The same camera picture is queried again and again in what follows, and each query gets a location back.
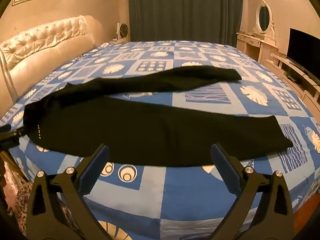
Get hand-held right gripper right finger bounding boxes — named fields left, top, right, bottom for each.
left=210, top=142, right=295, bottom=240

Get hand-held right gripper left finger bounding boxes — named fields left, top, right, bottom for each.
left=26, top=144, right=113, bottom=240

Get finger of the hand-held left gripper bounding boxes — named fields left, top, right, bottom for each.
left=0, top=124, right=25, bottom=138
left=0, top=139, right=20, bottom=152

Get black pants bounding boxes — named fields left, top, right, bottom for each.
left=23, top=65, right=293, bottom=167

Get blue patterned bedspread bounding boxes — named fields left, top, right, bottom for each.
left=0, top=40, right=320, bottom=240

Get pink velvet cushion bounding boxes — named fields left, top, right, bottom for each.
left=2, top=160, right=27, bottom=208

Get black white swirl cloth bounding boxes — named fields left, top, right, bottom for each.
left=14, top=181, right=35, bottom=233

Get cream tufted headboard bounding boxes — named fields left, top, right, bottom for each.
left=0, top=15, right=104, bottom=110

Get white television stand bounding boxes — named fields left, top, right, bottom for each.
left=265, top=52, right=320, bottom=120

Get white dressing table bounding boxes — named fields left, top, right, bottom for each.
left=236, top=31, right=279, bottom=63

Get round desk fan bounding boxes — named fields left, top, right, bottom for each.
left=116, top=22, right=129, bottom=42

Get black flat television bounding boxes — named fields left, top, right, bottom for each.
left=286, top=28, right=320, bottom=85

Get oval white vanity mirror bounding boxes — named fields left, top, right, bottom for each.
left=255, top=0, right=275, bottom=34

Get dark green curtain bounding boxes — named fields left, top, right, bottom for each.
left=127, top=0, right=247, bottom=47

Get silver metal bed rail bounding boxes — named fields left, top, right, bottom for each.
left=0, top=52, right=17, bottom=101

